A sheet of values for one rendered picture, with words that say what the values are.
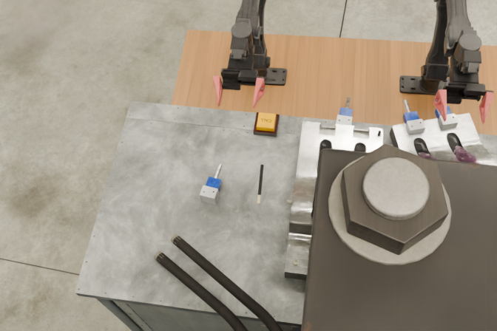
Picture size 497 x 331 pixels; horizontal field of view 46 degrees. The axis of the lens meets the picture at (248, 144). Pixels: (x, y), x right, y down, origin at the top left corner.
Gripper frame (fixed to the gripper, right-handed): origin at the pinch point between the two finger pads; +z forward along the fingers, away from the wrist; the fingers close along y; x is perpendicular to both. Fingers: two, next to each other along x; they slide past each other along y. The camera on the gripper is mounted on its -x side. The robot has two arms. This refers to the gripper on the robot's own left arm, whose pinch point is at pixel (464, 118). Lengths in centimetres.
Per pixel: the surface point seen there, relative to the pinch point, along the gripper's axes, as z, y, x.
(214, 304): 47, -63, 32
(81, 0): -141, -181, 122
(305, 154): -3, -41, 31
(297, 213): 20, -42, 26
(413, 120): -19.1, -6.7, 33.4
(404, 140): -12.1, -9.6, 34.7
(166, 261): 35, -80, 36
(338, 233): 64, -35, -82
